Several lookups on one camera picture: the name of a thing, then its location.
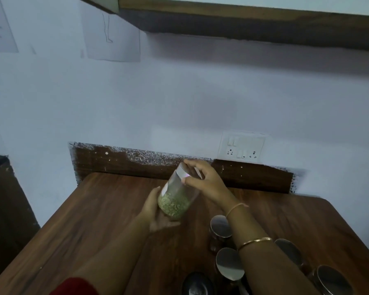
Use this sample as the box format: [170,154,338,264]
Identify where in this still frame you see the person's right hand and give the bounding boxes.
[182,159,240,213]

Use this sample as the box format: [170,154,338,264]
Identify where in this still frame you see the person's left hand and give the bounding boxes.
[137,186,181,233]

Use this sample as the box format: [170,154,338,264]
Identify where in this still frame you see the clear jar with green seeds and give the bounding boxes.
[157,162,203,220]

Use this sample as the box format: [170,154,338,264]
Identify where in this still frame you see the person's left forearm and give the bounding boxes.
[51,216,151,295]

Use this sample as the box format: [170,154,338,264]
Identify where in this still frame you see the person's right forearm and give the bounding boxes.
[226,202,322,295]

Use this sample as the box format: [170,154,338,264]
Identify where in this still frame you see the gold bangle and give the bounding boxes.
[237,237,273,252]

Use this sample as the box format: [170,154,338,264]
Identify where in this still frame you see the red sleeve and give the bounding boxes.
[49,277,99,295]

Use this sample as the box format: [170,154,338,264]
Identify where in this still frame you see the dark wooden cabinet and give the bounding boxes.
[0,154,41,287]

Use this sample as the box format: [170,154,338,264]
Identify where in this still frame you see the white paper sheet with drawing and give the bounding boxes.
[79,1,141,62]

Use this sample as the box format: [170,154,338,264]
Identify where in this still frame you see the pink thread bracelet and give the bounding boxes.
[225,203,249,218]

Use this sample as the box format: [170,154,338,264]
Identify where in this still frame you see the white wall switch socket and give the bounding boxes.
[217,131,267,165]

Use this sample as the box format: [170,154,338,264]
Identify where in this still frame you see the dark wooden wall shelf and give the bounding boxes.
[74,0,369,52]

